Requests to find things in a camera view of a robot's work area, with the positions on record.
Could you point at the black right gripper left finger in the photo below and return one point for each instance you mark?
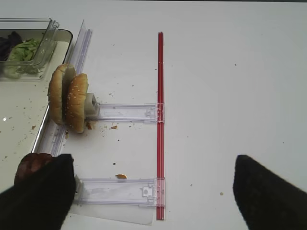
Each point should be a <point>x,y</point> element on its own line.
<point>42,201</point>

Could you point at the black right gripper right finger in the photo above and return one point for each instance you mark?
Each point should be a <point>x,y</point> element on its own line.
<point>265,200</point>

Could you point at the dark red meat patty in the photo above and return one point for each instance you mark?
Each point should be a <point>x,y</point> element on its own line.
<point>30,164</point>

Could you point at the green lettuce pile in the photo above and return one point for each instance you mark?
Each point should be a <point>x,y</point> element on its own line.
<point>22,53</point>

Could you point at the white metal tray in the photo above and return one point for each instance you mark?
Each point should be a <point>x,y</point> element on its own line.
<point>23,106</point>

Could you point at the white pusher block bun lane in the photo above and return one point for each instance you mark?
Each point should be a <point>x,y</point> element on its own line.
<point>91,108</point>

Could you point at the sesame burger bun front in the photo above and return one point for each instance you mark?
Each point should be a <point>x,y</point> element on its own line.
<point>75,116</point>

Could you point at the sesame burger bun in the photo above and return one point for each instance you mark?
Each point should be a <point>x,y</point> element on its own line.
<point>75,116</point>
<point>58,91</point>

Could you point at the sesame burger bun rear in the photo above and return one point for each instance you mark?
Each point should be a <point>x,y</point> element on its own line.
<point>58,91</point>

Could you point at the red strip right side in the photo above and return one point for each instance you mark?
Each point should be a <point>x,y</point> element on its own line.
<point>160,209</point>

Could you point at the clear plastic salad container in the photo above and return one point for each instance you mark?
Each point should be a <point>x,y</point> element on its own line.
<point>42,29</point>

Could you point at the purple cabbage pile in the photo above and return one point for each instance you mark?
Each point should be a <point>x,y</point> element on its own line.
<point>6,44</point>

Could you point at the clear pusher rail patty lane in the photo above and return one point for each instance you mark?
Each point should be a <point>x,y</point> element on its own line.
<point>144,192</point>

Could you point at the clear pusher rail bun lane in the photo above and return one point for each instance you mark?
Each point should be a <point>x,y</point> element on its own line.
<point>146,113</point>

